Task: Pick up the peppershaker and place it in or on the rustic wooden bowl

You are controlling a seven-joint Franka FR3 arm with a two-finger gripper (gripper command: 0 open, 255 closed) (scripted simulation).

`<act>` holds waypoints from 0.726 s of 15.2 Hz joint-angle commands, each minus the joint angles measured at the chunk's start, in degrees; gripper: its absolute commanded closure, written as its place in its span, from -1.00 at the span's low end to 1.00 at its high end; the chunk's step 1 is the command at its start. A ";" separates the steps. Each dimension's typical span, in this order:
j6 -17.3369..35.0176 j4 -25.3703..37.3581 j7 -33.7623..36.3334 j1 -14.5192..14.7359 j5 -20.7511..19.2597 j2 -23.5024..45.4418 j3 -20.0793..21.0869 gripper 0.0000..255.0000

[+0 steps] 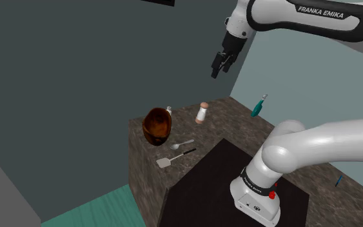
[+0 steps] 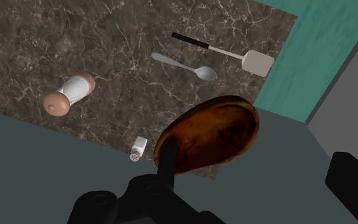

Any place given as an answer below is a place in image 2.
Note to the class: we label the brown wooden bowl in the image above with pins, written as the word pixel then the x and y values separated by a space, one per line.
pixel 209 133

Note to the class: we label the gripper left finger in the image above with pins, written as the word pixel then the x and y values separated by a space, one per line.
pixel 165 167

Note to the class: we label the silver metal spoon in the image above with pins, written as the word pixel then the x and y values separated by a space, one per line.
pixel 188 67

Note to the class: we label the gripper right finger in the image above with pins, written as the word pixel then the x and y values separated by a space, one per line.
pixel 352 186

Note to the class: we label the grey cabinet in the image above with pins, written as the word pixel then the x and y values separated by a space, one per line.
pixel 349 105

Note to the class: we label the small white salt shaker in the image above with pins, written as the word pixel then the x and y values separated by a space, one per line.
pixel 138 148

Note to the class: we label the white and wood pepper mill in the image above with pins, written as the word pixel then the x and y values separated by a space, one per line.
pixel 68 94

